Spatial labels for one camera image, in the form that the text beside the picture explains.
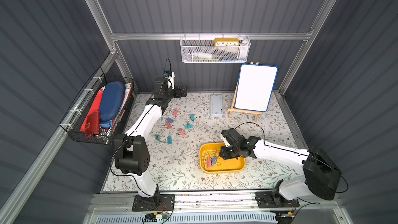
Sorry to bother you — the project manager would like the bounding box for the black wire side basket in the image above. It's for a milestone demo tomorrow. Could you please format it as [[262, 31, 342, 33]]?
[[60, 68, 135, 145]]

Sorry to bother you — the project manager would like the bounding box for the light blue plastic case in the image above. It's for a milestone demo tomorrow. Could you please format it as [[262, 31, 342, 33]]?
[[210, 94, 223, 118]]

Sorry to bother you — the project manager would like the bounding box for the wooden easel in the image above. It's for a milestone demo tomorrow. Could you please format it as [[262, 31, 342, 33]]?
[[228, 62, 271, 120]]

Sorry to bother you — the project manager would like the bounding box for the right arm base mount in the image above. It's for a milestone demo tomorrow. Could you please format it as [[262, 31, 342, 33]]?
[[255, 191, 300, 209]]

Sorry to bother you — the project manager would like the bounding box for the yellow clock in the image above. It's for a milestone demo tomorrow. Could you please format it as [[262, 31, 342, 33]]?
[[214, 38, 240, 47]]

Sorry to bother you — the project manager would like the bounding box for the yellow binder clip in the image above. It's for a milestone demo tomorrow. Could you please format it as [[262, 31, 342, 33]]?
[[202, 150, 214, 163]]

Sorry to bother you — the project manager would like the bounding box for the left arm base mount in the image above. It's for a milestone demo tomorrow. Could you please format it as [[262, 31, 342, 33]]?
[[132, 194, 175, 212]]

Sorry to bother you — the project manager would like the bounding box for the white wire wall basket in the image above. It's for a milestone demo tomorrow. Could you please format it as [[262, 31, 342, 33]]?
[[180, 35, 251, 63]]

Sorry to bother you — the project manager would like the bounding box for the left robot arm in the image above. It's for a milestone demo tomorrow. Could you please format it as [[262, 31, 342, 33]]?
[[110, 69, 187, 198]]

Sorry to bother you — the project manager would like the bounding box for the yellow storage box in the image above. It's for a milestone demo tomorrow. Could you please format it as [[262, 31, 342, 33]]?
[[200, 143, 246, 174]]

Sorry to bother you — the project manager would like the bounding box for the blue oval pouch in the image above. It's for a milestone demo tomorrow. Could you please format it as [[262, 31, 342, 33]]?
[[99, 82, 125, 122]]

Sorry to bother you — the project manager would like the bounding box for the whiteboard with blue frame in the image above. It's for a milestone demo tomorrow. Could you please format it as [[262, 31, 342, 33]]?
[[234, 64, 278, 112]]

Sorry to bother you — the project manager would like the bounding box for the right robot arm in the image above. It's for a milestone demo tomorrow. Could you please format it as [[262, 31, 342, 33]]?
[[219, 128, 342, 205]]

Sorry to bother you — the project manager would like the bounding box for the pink binder clip lower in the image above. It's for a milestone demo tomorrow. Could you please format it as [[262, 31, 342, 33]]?
[[179, 129, 187, 136]]

